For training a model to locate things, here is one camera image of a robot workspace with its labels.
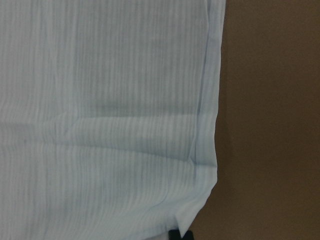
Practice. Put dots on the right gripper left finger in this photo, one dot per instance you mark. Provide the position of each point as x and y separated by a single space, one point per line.
174 235

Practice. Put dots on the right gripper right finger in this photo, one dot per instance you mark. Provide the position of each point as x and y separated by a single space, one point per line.
188 235

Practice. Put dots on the light blue button shirt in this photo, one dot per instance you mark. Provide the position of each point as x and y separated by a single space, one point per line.
108 111

